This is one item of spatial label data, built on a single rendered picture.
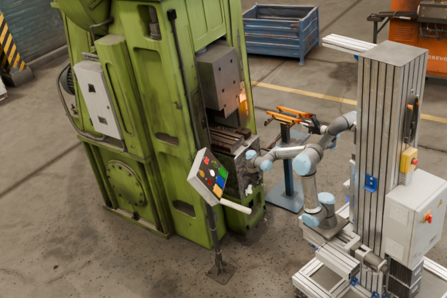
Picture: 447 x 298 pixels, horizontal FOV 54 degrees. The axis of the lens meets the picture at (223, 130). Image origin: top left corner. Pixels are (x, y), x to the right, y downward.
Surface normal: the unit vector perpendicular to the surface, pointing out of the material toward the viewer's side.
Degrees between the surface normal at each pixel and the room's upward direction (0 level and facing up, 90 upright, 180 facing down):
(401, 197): 0
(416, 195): 0
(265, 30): 89
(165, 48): 89
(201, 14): 90
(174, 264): 0
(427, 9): 90
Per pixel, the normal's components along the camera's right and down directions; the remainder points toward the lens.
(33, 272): -0.14, -0.83
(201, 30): 0.80, 0.22
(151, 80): -0.58, 0.49
